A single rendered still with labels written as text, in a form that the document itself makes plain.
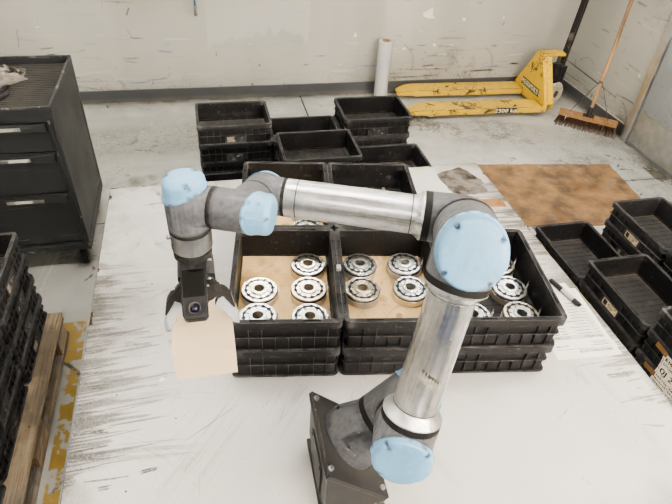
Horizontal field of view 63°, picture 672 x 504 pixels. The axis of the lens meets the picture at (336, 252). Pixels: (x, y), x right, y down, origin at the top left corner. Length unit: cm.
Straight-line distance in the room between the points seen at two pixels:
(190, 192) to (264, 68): 385
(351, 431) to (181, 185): 63
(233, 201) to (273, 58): 384
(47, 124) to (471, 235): 216
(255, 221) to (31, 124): 189
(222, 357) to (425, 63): 424
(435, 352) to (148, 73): 405
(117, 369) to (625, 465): 136
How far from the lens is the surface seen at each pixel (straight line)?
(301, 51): 475
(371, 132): 321
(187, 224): 98
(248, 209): 93
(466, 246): 87
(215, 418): 152
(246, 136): 308
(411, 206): 102
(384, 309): 160
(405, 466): 109
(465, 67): 526
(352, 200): 102
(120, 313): 182
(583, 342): 189
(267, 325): 141
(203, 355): 111
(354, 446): 125
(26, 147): 280
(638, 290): 274
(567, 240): 308
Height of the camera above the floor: 195
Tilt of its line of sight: 39 degrees down
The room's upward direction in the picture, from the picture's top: 4 degrees clockwise
